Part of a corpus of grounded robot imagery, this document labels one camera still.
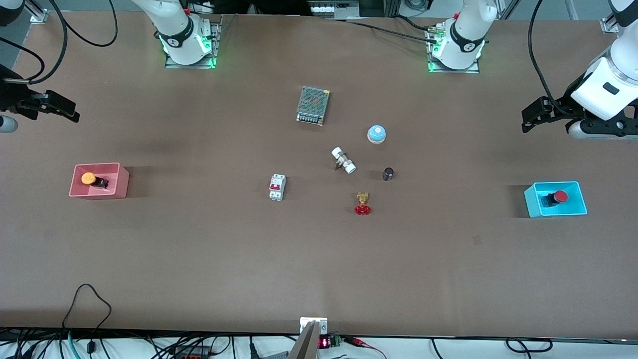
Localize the pink plastic bin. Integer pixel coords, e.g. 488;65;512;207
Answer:
69;163;130;200

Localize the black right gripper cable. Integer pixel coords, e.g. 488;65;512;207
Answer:
0;0;69;84

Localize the blue plastic bin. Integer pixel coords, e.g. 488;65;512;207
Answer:
524;181;588;218

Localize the black cable to base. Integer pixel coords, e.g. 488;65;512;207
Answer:
324;17;439;43

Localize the white red circuit breaker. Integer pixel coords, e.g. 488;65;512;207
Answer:
269;174;287;201

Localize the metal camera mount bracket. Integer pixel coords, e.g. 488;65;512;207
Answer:
288;317;328;359

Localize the red clip lead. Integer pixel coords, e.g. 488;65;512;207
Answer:
344;337;387;359

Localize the metal mesh power supply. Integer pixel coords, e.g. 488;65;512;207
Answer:
296;86;330;126

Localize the thin black table cable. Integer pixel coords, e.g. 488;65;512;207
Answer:
62;284;112;355

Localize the red push button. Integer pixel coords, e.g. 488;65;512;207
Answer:
541;190;569;208

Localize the yellow push button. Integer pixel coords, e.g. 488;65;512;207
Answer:
81;172;109;190

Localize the grey terminal block device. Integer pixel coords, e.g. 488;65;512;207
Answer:
307;0;360;19

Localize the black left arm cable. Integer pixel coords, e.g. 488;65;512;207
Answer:
528;0;574;115

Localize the black looping arm cable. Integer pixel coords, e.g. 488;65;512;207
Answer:
47;0;118;48

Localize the white pipe fitting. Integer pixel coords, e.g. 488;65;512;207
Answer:
331;147;357;175

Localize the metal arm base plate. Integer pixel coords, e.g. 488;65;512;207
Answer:
427;25;480;74
164;20;220;69

